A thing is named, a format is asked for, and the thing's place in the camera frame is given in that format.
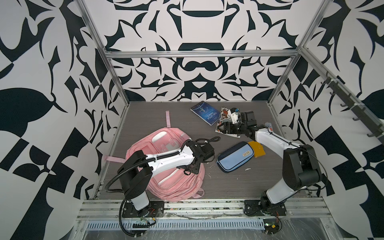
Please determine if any blue pencil case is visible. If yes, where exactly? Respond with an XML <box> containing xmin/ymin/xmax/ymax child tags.
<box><xmin>217</xmin><ymin>142</ymin><xmax>255</xmax><ymax>173</ymax></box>

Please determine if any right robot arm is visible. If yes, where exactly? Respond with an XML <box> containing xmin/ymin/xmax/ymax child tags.
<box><xmin>230</xmin><ymin>111</ymin><xmax>322</xmax><ymax>211</ymax></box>

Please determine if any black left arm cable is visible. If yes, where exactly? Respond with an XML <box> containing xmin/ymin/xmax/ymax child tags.
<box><xmin>104</xmin><ymin>136</ymin><xmax>221</xmax><ymax>238</ymax></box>

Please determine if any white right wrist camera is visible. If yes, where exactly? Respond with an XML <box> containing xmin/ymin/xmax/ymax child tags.
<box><xmin>228</xmin><ymin>109</ymin><xmax>239</xmax><ymax>124</ymax></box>

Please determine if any blue Little Prince book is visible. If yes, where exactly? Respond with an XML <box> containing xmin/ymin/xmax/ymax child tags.
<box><xmin>191</xmin><ymin>101</ymin><xmax>220</xmax><ymax>126</ymax></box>

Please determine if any wall hook rack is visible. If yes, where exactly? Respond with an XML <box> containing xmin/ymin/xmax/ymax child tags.
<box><xmin>320</xmin><ymin>72</ymin><xmax>384</xmax><ymax>145</ymax></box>

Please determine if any illustrated comic book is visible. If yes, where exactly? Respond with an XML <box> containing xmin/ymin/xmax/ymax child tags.
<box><xmin>215</xmin><ymin>107</ymin><xmax>240</xmax><ymax>138</ymax></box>

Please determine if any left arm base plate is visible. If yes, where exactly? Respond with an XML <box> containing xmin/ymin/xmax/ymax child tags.
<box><xmin>122</xmin><ymin>201</ymin><xmax>165</xmax><ymax>218</ymax></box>

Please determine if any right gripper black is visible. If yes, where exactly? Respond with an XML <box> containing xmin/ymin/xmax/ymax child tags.
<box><xmin>218</xmin><ymin>121</ymin><xmax>248</xmax><ymax>136</ymax></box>

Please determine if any aluminium front rail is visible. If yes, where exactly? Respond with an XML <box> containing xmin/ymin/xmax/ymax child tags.
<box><xmin>76</xmin><ymin>198</ymin><xmax>332</xmax><ymax>221</ymax></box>

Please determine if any pink student backpack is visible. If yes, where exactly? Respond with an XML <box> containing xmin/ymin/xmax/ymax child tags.
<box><xmin>106</xmin><ymin>111</ymin><xmax>205</xmax><ymax>202</ymax></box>

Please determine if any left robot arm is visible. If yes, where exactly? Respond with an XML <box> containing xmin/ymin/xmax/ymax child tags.
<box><xmin>106</xmin><ymin>139</ymin><xmax>215</xmax><ymax>213</ymax></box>

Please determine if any yellow sticky note pad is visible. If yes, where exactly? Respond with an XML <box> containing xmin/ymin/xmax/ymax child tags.
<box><xmin>248</xmin><ymin>141</ymin><xmax>266</xmax><ymax>158</ymax></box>

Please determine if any white perforated cable duct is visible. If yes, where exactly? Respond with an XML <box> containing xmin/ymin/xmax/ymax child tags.
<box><xmin>87</xmin><ymin>219</ymin><xmax>265</xmax><ymax>231</ymax></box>

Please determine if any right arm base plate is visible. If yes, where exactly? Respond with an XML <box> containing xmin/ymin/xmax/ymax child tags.
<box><xmin>244</xmin><ymin>198</ymin><xmax>287</xmax><ymax>217</ymax></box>

